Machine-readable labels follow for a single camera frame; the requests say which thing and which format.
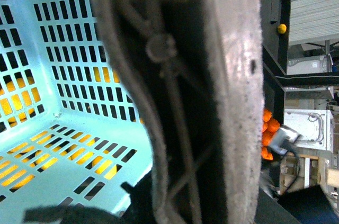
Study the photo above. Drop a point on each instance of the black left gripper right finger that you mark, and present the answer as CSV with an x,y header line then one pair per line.
x,y
308,205

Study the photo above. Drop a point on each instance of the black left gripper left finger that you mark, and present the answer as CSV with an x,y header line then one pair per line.
x,y
70,214

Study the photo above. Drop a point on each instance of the light blue plastic basket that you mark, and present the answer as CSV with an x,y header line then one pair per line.
x,y
70,132

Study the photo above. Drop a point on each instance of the brown basket handle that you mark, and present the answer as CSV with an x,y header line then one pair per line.
x,y
194,71

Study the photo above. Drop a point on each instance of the pile of oranges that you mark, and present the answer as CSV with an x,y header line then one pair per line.
x,y
269,128

